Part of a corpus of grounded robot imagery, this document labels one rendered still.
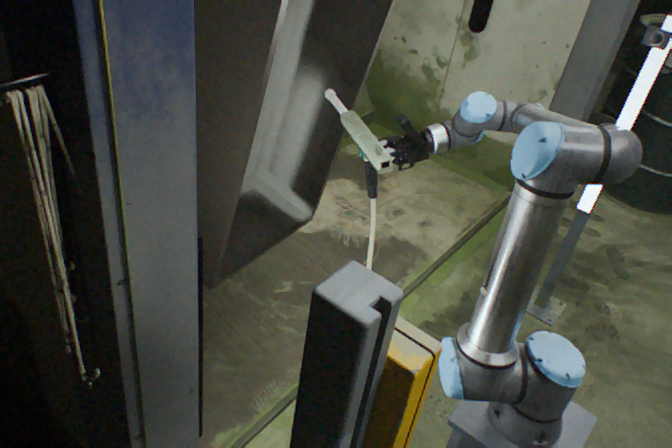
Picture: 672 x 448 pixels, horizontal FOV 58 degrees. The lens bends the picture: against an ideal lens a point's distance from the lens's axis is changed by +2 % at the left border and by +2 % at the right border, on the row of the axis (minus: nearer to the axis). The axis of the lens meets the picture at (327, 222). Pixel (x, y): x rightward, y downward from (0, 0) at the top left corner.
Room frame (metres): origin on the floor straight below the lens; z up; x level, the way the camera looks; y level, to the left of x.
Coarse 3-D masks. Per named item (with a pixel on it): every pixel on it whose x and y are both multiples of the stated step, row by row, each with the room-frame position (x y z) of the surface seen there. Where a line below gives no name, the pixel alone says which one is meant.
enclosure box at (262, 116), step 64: (256, 0) 1.46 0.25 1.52; (320, 0) 2.09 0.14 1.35; (384, 0) 1.96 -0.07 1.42; (256, 64) 1.45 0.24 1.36; (320, 64) 2.08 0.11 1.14; (256, 128) 1.48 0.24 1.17; (320, 128) 2.06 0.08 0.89; (256, 192) 2.11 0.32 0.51; (320, 192) 2.02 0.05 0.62; (256, 256) 1.73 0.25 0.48
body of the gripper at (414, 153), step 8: (400, 136) 1.63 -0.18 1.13; (424, 136) 1.63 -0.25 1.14; (392, 144) 1.60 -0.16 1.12; (400, 144) 1.58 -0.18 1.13; (408, 144) 1.58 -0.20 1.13; (424, 144) 1.62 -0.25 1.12; (432, 144) 1.61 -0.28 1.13; (408, 152) 1.58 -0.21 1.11; (416, 152) 1.61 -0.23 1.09; (424, 152) 1.62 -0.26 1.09; (392, 160) 1.60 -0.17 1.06; (400, 160) 1.58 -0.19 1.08; (408, 160) 1.58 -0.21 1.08; (416, 160) 1.61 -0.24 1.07; (400, 168) 1.57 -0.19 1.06
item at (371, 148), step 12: (336, 108) 1.78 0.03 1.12; (348, 120) 1.67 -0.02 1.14; (360, 120) 1.66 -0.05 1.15; (348, 132) 1.66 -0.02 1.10; (360, 132) 1.59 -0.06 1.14; (360, 144) 1.55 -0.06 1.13; (372, 144) 1.52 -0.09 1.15; (372, 156) 1.47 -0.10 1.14; (384, 156) 1.46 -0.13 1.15; (372, 168) 1.54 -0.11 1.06; (384, 168) 1.45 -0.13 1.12; (372, 180) 1.55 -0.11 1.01; (372, 192) 1.55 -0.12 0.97
